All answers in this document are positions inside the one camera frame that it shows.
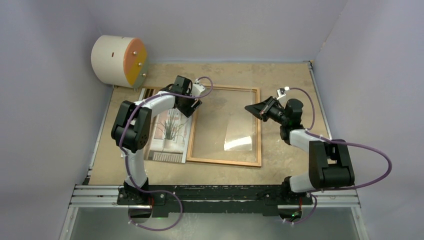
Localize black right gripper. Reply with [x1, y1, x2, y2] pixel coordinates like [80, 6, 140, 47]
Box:
[244, 96, 288, 125]

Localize wooden picture frame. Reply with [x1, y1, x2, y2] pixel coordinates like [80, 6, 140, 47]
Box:
[186, 84, 263, 168]

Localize plant photo print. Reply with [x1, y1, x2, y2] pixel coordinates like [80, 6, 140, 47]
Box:
[119, 89, 196, 165]

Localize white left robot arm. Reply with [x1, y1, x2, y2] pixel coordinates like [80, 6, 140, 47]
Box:
[111, 75, 210, 205]

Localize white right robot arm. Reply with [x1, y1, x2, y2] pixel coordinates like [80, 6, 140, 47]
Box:
[245, 96, 355, 204]

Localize white cylindrical drum cabinet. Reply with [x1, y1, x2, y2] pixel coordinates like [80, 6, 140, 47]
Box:
[90, 35, 149, 89]

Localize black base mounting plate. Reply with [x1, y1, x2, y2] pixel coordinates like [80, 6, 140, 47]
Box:
[117, 184, 313, 218]

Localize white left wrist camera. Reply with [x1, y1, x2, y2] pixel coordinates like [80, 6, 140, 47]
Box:
[190, 80, 207, 97]

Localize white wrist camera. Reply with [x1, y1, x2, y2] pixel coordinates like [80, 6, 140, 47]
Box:
[276, 86, 290, 102]
[190, 80, 207, 97]

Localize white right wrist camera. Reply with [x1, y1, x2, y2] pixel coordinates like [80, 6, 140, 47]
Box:
[276, 86, 290, 102]

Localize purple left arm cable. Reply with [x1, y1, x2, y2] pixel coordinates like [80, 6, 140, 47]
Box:
[118, 76, 214, 232]

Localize aluminium extrusion rail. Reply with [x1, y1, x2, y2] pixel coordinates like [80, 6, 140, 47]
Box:
[69, 185, 361, 208]

